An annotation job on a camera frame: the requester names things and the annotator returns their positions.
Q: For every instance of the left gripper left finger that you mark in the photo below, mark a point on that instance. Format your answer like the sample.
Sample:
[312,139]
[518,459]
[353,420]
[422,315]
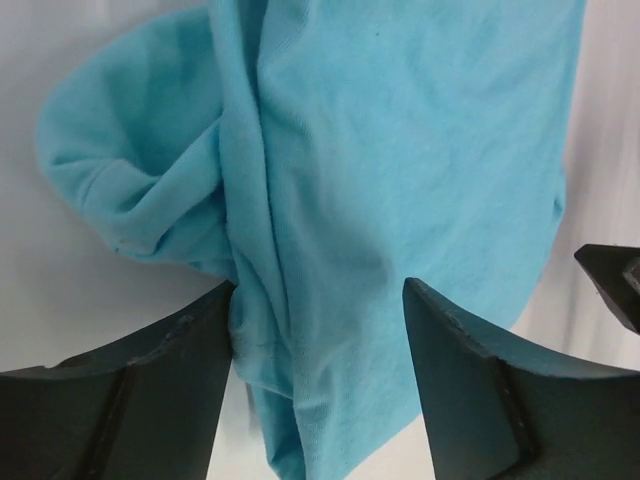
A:
[145,406]

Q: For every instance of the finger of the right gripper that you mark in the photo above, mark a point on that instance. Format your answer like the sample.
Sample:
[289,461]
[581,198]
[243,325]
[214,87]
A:
[614,271]

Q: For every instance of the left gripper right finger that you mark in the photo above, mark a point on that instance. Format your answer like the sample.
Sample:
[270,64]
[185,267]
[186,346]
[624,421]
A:
[498,406]

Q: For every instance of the teal t-shirt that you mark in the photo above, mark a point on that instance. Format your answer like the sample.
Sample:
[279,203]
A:
[317,154]

